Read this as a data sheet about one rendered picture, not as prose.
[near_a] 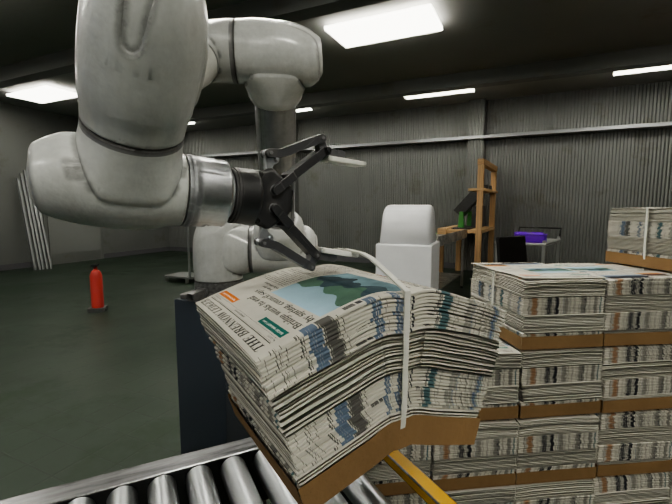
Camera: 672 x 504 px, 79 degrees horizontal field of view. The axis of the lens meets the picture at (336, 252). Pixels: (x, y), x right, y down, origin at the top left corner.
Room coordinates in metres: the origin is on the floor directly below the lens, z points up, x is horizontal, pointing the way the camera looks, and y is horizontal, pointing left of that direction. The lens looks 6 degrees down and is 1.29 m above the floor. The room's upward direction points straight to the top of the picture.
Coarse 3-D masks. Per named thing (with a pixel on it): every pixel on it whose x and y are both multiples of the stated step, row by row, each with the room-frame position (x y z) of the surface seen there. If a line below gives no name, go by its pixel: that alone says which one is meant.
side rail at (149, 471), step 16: (208, 448) 0.79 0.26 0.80; (224, 448) 0.79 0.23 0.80; (240, 448) 0.79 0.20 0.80; (256, 448) 0.79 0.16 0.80; (144, 464) 0.74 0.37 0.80; (160, 464) 0.74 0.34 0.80; (176, 464) 0.74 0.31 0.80; (192, 464) 0.74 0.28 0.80; (208, 464) 0.75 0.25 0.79; (80, 480) 0.69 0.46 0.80; (96, 480) 0.69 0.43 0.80; (112, 480) 0.69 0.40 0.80; (128, 480) 0.69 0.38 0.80; (144, 480) 0.70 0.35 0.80; (176, 480) 0.72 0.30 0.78; (256, 480) 0.79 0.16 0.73; (16, 496) 0.65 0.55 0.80; (32, 496) 0.65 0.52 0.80; (48, 496) 0.65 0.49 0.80; (64, 496) 0.65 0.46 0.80; (80, 496) 0.65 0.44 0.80; (96, 496) 0.66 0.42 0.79; (144, 496) 0.70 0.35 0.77; (224, 496) 0.76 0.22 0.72
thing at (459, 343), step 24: (432, 288) 0.57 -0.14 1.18; (432, 312) 0.56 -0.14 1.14; (456, 312) 0.59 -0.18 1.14; (480, 312) 0.61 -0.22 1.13; (504, 312) 0.64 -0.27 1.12; (432, 336) 0.57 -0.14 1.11; (456, 336) 0.59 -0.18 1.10; (480, 336) 0.63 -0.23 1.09; (432, 360) 0.57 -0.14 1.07; (456, 360) 0.59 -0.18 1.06; (480, 360) 0.62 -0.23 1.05; (432, 384) 0.57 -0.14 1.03; (456, 384) 0.60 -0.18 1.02; (480, 384) 0.62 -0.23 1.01; (432, 408) 0.57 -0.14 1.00; (456, 408) 0.60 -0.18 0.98
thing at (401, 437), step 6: (408, 420) 0.54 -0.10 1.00; (396, 426) 0.53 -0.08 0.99; (408, 426) 0.54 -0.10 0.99; (396, 432) 0.53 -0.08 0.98; (402, 432) 0.54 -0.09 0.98; (408, 432) 0.54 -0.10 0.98; (396, 438) 0.53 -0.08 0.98; (402, 438) 0.54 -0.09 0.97; (408, 438) 0.54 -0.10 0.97; (396, 444) 0.53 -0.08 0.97; (402, 444) 0.54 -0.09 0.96; (408, 444) 0.54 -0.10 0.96
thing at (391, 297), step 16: (304, 272) 0.70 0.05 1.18; (320, 272) 0.70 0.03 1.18; (336, 272) 0.70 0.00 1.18; (352, 272) 0.70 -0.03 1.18; (368, 288) 0.56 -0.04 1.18; (384, 288) 0.56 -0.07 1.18; (416, 288) 0.56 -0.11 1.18; (384, 304) 0.52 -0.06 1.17; (400, 304) 0.53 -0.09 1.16; (416, 304) 0.55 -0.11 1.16; (384, 320) 0.52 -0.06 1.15; (400, 320) 0.53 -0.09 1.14; (416, 320) 0.55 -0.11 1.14; (384, 336) 0.52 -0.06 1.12; (400, 336) 0.54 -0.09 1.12; (416, 336) 0.55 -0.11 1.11; (384, 352) 0.52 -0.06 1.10; (400, 352) 0.54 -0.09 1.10; (416, 352) 0.55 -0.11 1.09; (400, 368) 0.54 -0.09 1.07; (416, 368) 0.55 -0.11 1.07; (400, 384) 0.55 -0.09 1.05; (400, 400) 0.55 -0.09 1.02; (400, 416) 0.54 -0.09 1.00
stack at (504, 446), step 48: (528, 384) 1.28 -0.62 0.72; (576, 384) 1.29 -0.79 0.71; (624, 384) 1.31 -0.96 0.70; (480, 432) 1.25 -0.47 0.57; (528, 432) 1.27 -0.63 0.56; (576, 432) 1.29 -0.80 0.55; (624, 432) 1.32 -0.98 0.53; (384, 480) 1.21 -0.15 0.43; (432, 480) 1.24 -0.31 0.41; (576, 480) 1.30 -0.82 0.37; (624, 480) 1.32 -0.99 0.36
